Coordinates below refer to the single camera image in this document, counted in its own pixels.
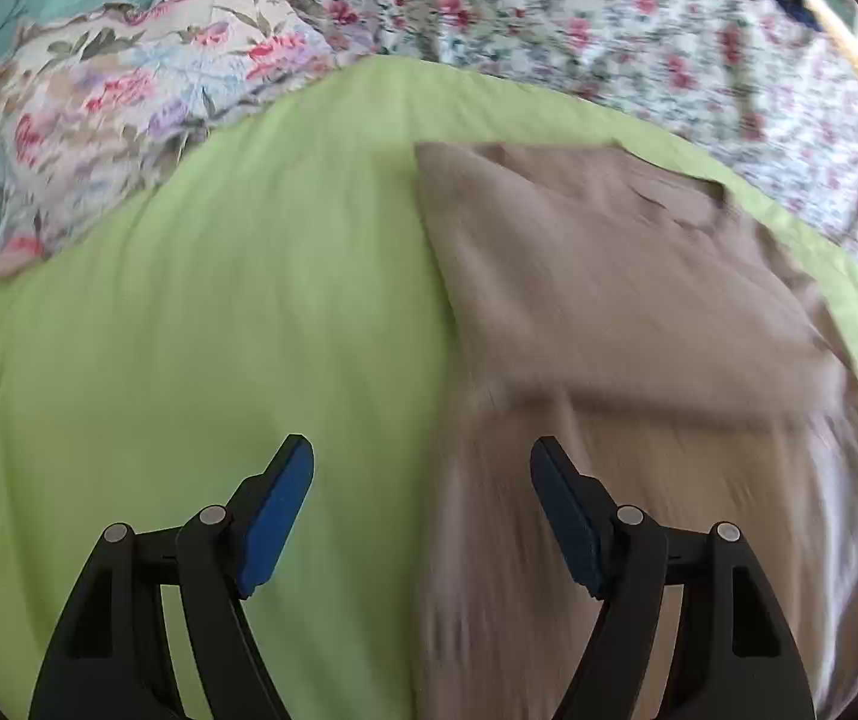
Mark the gold picture frame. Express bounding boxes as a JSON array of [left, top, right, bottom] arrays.
[[804, 0, 858, 102]]

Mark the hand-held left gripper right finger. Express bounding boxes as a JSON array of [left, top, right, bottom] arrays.
[[530, 436, 818, 720]]

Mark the floral pillow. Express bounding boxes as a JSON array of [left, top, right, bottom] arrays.
[[0, 0, 377, 278]]

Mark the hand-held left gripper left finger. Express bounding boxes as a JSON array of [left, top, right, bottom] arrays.
[[28, 434, 316, 720]]

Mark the green bed sheet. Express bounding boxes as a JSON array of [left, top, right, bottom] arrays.
[[0, 56, 858, 720]]

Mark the beige garment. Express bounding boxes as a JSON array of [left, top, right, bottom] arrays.
[[410, 141, 858, 720]]

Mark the small-flower floral quilt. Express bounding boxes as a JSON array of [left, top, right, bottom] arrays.
[[226, 0, 858, 286]]

